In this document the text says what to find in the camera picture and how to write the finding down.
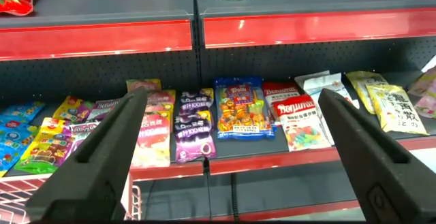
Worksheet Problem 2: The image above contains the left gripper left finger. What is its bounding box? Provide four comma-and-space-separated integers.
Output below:
25, 87, 149, 222

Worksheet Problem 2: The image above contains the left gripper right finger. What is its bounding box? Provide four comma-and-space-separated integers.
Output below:
317, 88, 436, 223

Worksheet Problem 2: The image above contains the pink shopping cart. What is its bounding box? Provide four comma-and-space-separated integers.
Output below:
0, 174, 142, 224

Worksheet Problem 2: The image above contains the white purple candy pack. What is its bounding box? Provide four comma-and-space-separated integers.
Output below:
86, 97, 122, 123
67, 121, 102, 154

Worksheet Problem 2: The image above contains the pale yellow candy pack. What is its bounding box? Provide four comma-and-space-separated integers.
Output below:
345, 70, 390, 115
365, 84, 430, 136

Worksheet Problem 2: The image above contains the pale pink candy pack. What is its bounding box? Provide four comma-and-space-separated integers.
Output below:
407, 66, 436, 120

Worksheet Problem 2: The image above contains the red white candy pack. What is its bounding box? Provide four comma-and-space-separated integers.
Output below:
272, 94, 332, 153
261, 81, 301, 121

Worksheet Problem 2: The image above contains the white pale blue pack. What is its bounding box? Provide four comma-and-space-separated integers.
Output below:
294, 69, 360, 146

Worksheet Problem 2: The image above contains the blue burger candy pack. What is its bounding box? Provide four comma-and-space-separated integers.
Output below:
214, 76, 277, 141

